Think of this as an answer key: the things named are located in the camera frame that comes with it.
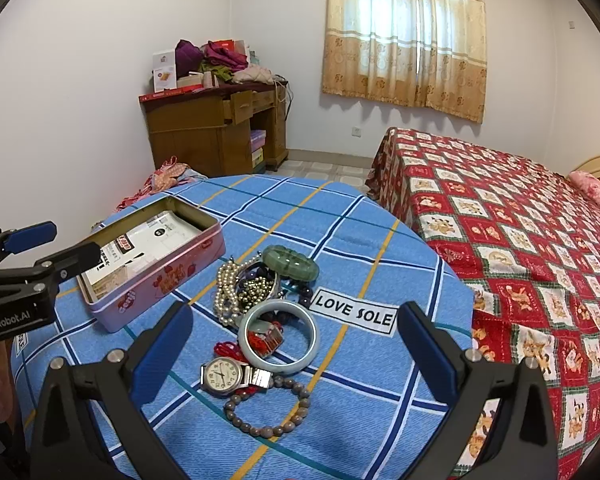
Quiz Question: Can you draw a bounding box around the white pearl necklace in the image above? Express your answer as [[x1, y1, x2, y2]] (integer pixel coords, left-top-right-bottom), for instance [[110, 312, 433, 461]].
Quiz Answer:
[[213, 253, 264, 328]]

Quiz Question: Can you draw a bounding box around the pale jade bangle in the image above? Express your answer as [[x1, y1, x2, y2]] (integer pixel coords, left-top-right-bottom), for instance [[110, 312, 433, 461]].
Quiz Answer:
[[238, 299, 320, 375]]

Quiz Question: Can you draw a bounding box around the dark green jade bracelet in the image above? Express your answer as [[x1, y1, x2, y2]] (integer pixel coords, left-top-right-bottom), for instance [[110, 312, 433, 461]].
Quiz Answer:
[[261, 244, 322, 284]]

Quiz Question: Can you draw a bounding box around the person's left hand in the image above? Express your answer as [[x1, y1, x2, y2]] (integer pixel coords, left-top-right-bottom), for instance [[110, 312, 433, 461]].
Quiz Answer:
[[0, 341, 15, 429]]

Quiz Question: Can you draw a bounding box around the pink metal tin box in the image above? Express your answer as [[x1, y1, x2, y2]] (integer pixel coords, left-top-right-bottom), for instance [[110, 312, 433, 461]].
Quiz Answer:
[[76, 195, 225, 333]]

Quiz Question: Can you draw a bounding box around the paper card in tin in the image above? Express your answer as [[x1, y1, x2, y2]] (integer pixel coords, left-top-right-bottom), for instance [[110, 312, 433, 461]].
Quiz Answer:
[[82, 210, 201, 302]]

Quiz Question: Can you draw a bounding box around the silver wrist watch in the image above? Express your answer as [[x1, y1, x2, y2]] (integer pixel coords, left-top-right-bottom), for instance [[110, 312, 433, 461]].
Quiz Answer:
[[200, 356, 274, 396]]

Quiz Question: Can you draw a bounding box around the red pendant charm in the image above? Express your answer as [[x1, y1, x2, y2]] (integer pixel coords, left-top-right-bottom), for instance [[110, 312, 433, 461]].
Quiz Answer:
[[213, 321, 284, 363]]

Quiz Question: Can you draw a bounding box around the pink clothes pile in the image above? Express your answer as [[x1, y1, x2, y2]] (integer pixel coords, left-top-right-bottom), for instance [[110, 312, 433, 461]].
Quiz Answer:
[[116, 156, 208, 211]]

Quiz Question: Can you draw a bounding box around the blue plaid tablecloth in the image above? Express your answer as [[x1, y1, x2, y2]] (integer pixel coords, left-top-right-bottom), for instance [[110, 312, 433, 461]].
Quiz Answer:
[[12, 176, 474, 479]]

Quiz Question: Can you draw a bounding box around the red patchwork bed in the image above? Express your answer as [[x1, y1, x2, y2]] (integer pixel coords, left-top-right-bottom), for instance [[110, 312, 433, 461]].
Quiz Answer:
[[367, 128, 600, 479]]

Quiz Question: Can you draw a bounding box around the love sole label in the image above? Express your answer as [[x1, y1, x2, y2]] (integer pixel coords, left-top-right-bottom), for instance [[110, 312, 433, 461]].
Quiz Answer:
[[309, 287, 399, 337]]

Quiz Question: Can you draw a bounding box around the wooden desk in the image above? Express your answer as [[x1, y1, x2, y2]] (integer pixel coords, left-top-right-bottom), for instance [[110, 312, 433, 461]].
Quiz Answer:
[[138, 80, 290, 177]]

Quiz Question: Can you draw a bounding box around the white product box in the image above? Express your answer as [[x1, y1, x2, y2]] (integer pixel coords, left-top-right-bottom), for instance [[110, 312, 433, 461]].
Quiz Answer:
[[152, 49, 178, 92]]

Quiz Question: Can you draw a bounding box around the clothes pile on desk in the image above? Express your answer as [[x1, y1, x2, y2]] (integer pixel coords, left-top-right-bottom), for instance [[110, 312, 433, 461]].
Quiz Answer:
[[174, 39, 275, 88]]

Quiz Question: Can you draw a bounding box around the beige patterned curtain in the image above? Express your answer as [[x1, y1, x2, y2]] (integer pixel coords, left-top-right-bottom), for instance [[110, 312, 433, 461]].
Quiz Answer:
[[322, 0, 488, 124]]

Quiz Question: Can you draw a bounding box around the dark purple bead bracelet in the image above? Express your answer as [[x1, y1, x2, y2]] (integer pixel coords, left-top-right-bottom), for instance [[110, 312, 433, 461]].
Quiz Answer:
[[279, 278, 315, 310]]

